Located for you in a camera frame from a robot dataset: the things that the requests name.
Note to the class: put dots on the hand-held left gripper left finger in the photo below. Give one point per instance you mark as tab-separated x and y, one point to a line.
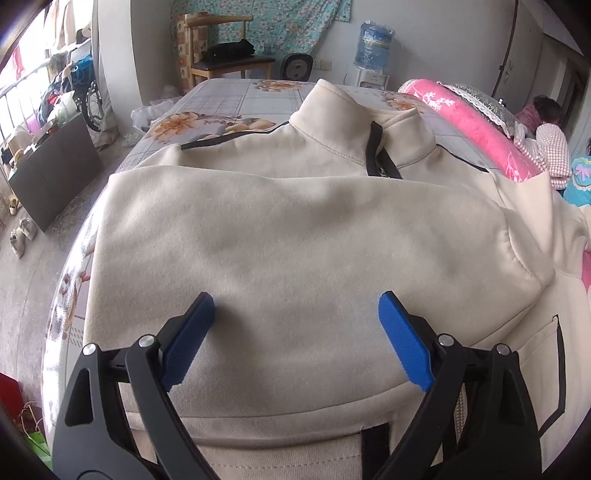
189	337

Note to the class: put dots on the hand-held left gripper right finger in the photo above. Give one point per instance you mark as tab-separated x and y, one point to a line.
406	341

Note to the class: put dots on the beige zip jacket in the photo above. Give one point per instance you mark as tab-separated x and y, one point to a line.
295	230

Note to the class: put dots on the green bag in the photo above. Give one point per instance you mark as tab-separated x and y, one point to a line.
39	447

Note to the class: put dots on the red bag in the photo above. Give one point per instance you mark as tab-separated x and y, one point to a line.
9	394

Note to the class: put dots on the grey cabinet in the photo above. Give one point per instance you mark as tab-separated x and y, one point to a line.
55	175

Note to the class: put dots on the pink floral blanket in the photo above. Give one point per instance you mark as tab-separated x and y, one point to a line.
471	124

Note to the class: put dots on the white plastic bag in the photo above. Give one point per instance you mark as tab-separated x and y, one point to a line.
152	113

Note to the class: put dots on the teal patterned blanket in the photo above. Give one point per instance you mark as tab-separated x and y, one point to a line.
579	180

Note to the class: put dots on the floral checked bed sheet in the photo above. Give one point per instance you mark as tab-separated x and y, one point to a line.
221	99

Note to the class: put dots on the lace-covered pillow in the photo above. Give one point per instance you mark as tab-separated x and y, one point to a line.
485	104

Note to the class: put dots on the wheelchair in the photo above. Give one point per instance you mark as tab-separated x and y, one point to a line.
90	92

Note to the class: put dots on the white water dispenser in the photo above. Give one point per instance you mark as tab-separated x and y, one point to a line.
371	79

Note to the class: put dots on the wooden chair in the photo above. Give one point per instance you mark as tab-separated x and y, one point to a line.
231	69

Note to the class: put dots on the black bag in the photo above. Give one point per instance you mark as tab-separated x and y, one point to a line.
229	50

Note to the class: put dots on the metal window railing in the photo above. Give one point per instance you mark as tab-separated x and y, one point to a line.
18	101

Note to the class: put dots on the blue water bottle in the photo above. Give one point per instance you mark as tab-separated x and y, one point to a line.
375	44

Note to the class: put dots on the teal floral curtain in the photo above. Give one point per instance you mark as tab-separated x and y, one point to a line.
277	23

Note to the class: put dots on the wall socket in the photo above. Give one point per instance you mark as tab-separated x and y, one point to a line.
322	64

